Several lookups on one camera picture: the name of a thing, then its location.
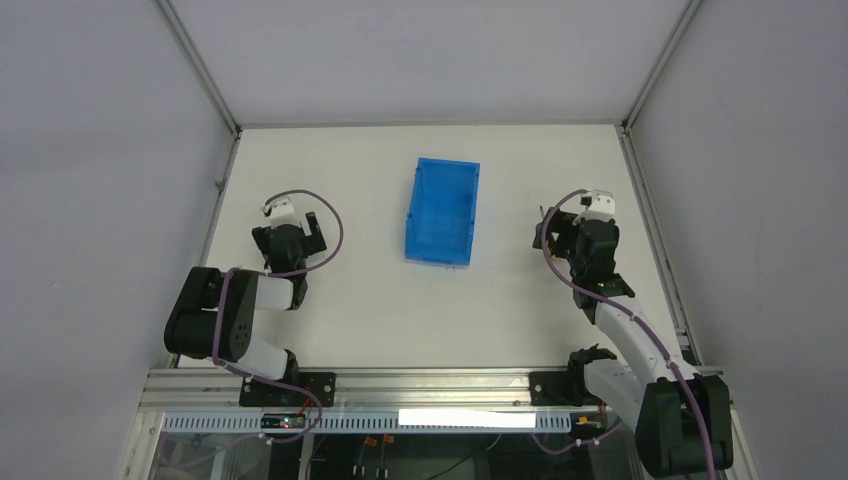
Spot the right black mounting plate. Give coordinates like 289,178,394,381
528,370,601,407

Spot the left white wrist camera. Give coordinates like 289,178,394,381
263,196,297,229

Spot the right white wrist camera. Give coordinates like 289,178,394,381
573,190,616,225

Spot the white slotted cable duct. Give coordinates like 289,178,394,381
162,408,600,434

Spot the blue plastic bin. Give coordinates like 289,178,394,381
404,157,480,267

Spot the aluminium frame rail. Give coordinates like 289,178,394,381
139,366,727,413

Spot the black mounting plate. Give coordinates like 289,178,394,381
238,371,337,408
528,370,601,407

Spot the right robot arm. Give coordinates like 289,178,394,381
532,207,734,478

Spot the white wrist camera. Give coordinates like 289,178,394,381
263,196,297,229
573,190,616,225

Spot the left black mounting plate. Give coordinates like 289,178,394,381
238,371,337,408

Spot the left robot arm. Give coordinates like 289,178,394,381
163,212,327,385

